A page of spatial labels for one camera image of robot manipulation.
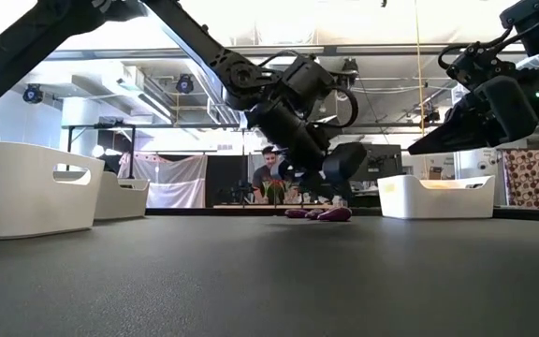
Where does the white cloth sheet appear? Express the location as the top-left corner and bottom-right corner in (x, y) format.
(118, 153), (210, 210)

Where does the grey overhead crossbar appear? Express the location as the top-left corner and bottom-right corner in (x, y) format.
(44, 42), (528, 61)

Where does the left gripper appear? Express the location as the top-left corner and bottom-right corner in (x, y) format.
(245, 100), (368, 210)

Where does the black panel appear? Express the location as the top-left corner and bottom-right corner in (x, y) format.
(205, 154), (251, 208)

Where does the white ceiling light fixture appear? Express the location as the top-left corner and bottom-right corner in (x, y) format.
(117, 65), (177, 126)

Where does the cream plastic basket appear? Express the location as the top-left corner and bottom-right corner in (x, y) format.
(92, 170), (151, 221)

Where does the white column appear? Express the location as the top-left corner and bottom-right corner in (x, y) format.
(454, 147), (505, 207)

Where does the white plastic basket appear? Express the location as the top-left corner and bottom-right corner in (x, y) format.
(377, 174), (497, 220)
(0, 140), (107, 241)

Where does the black table edge rail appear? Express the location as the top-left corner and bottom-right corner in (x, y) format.
(145, 207), (539, 221)

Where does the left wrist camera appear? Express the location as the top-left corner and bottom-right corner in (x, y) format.
(281, 54), (337, 102)

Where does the yellow rope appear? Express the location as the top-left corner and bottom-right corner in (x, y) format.
(413, 0), (430, 180)

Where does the black metal rack frame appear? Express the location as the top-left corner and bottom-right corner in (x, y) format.
(66, 122), (252, 210)

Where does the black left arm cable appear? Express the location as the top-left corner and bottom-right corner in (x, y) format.
(328, 86), (360, 130)

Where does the person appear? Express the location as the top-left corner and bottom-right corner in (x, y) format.
(251, 145), (294, 205)

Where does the brown dotted curtain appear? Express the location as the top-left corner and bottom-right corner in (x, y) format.
(502, 148), (539, 210)

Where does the black monitor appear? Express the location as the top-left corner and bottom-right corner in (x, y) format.
(362, 143), (404, 183)

